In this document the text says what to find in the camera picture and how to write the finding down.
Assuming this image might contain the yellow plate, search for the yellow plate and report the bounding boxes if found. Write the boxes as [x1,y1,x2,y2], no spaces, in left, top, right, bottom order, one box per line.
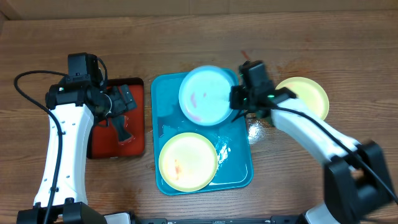
[276,77,330,120]
[158,133,218,192]

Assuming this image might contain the light blue plate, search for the light blue plate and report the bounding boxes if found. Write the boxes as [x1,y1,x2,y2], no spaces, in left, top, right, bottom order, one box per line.
[178,65,238,126]

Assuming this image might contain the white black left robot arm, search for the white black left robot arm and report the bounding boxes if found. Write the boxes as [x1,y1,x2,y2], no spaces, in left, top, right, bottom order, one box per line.
[17,75,136,223]

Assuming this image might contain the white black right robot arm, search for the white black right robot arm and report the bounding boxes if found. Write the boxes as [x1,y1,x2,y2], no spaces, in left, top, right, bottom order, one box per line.
[229,85,397,223]

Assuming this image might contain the red tray with black rim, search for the red tray with black rim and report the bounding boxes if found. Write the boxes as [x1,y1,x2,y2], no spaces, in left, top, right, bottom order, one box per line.
[86,77,145,159]

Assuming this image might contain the teal plastic tray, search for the teal plastic tray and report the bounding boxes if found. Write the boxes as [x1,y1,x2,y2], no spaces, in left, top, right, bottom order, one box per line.
[151,72,254,196]

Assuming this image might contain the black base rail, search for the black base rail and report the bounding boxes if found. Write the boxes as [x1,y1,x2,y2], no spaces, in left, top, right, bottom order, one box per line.
[105,212,343,224]

